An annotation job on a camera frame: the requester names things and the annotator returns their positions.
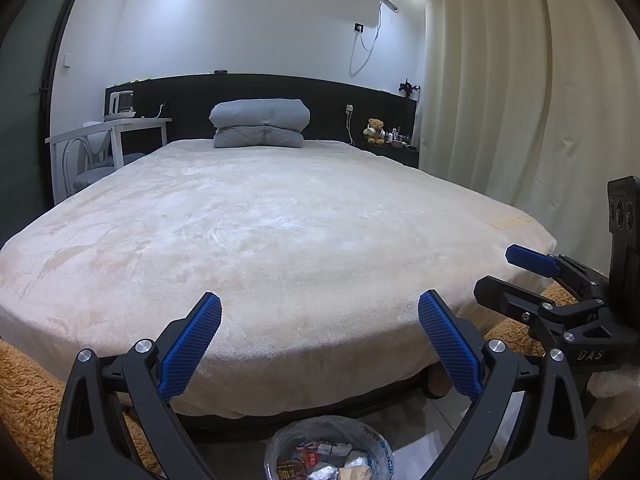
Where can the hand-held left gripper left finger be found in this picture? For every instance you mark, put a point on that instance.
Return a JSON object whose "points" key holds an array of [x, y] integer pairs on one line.
{"points": [[192, 345]]}

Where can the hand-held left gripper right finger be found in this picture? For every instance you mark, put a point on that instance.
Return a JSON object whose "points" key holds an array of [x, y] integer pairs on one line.
{"points": [[450, 345]]}

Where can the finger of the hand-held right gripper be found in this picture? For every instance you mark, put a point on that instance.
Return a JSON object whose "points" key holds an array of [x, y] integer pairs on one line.
{"points": [[530, 259], [510, 300]]}

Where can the bin with clear plastic liner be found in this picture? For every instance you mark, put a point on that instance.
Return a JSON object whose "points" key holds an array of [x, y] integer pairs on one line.
{"points": [[380, 452]]}

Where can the silver foil wrapper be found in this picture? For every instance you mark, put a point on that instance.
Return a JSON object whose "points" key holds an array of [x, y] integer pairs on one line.
{"points": [[320, 472]]}

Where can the person's right leg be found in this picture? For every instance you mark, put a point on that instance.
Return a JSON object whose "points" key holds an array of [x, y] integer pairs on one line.
{"points": [[505, 340]]}

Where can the person's leg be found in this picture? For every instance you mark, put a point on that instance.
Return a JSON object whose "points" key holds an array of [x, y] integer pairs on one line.
{"points": [[505, 340], [30, 400]]}

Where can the bed with beige blanket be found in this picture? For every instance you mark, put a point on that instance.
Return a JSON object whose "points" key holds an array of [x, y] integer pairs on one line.
{"points": [[250, 260]]}

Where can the cream curtain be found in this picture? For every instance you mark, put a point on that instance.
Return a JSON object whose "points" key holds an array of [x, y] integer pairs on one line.
{"points": [[525, 110]]}

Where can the black nightstand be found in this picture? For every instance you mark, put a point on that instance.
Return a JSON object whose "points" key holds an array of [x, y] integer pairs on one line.
{"points": [[395, 156]]}

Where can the person's left leg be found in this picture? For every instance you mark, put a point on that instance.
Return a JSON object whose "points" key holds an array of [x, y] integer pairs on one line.
{"points": [[30, 400]]}

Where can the group of small bottles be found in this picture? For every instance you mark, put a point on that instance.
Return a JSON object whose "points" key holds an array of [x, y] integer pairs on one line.
{"points": [[399, 139]]}

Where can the white chair with grey cushion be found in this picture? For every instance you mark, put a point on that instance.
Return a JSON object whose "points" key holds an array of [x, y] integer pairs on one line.
{"points": [[90, 172]]}

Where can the brown teddy bear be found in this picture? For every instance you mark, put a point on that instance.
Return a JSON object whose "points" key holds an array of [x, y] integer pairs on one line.
{"points": [[375, 131]]}

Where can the black plant ornament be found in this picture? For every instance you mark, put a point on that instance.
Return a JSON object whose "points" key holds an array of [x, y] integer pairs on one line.
{"points": [[409, 88]]}

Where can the grey pillow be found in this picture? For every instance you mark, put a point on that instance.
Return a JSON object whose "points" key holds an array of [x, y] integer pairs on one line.
{"points": [[257, 138]]}

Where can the white table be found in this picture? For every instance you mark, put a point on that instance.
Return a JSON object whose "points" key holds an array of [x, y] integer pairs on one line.
{"points": [[117, 127]]}

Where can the grey folded pillows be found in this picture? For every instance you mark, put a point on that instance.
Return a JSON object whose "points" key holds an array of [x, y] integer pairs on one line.
{"points": [[260, 115]]}

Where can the black headboard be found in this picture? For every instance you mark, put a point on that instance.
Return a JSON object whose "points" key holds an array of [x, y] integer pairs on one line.
{"points": [[185, 100]]}

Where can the white electric kettle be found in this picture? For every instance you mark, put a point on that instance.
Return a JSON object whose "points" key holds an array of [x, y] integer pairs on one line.
{"points": [[120, 105]]}

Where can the dark door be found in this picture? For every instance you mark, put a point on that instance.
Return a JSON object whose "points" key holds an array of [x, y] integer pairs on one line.
{"points": [[25, 100]]}

